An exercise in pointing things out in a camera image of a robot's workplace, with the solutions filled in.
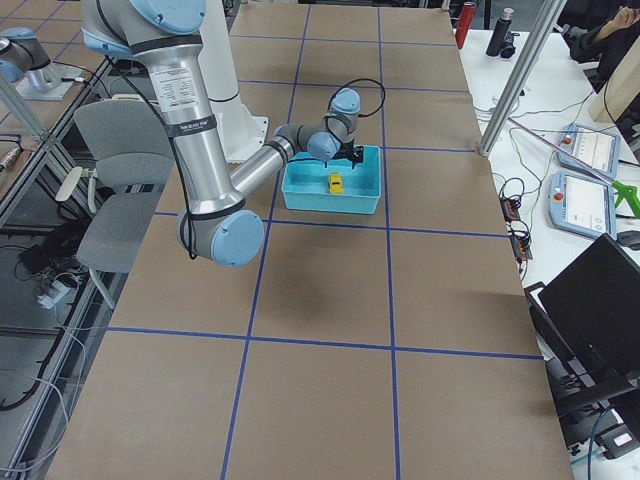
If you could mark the red water bottle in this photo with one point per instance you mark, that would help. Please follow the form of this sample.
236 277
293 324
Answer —
464 22

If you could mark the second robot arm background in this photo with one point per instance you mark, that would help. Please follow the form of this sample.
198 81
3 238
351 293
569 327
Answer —
25 63

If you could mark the seated person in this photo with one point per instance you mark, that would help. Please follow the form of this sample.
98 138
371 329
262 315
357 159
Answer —
609 43

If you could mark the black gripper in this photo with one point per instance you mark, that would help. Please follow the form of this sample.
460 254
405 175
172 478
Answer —
348 150

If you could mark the far teach pendant tablet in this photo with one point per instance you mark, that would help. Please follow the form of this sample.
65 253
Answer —
598 149

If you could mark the black water bottle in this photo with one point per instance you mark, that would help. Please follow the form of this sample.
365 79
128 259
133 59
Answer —
500 31

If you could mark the grey office chair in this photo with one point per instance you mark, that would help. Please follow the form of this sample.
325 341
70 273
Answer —
133 163

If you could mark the black computer mouse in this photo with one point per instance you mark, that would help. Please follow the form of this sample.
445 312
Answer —
629 239

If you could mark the light blue plastic bin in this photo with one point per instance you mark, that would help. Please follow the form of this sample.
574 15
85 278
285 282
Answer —
305 184

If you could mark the aluminium frame post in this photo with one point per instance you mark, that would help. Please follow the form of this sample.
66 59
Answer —
536 40

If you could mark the yellow beetle toy car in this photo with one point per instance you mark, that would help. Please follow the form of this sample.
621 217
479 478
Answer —
335 184

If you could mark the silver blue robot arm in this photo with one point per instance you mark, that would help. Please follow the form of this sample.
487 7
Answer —
185 48

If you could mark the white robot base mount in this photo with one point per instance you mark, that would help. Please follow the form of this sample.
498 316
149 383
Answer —
241 133

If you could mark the near teach pendant tablet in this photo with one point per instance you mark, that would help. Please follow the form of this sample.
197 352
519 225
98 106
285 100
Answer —
581 206

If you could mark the black laptop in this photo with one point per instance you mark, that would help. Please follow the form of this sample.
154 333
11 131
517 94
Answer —
594 305

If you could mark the metal rod with green clip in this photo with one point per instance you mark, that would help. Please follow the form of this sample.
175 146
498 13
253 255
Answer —
625 192

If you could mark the teach pendant tablet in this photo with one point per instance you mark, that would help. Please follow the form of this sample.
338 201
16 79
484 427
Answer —
598 149
581 206

